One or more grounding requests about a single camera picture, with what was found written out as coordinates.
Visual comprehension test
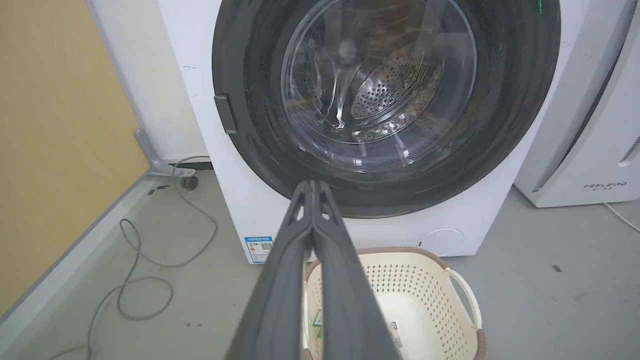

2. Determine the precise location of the white thin cable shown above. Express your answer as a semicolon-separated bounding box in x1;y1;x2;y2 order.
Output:
603;202;640;234

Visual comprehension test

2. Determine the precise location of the round dark washing machine door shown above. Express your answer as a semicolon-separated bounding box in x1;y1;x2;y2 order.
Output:
212;0;562;219

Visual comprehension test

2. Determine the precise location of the blue energy label sticker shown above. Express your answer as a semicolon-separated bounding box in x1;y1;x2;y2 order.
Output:
244;236;274;264

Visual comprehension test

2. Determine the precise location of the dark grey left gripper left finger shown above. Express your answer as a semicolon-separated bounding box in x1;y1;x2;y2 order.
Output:
226;180;316;360

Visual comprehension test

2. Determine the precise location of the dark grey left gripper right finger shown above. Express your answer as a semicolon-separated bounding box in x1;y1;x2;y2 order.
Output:
311;180;401;360

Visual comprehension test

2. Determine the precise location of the white Feelbird appliance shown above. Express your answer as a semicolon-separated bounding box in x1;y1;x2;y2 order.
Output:
514;0;640;208

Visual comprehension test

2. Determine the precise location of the cream perforated laundry basket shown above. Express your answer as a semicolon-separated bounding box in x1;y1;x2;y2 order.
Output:
301;246;487;360

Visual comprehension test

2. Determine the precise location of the grey power cable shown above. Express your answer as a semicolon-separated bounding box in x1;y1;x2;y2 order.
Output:
47;156;219;360

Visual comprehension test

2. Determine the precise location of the white front-load washing machine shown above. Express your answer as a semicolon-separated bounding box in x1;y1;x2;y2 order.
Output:
158;0;594;265

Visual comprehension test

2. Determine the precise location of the grey door handle latch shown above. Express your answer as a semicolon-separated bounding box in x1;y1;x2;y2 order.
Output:
214;93;238;135

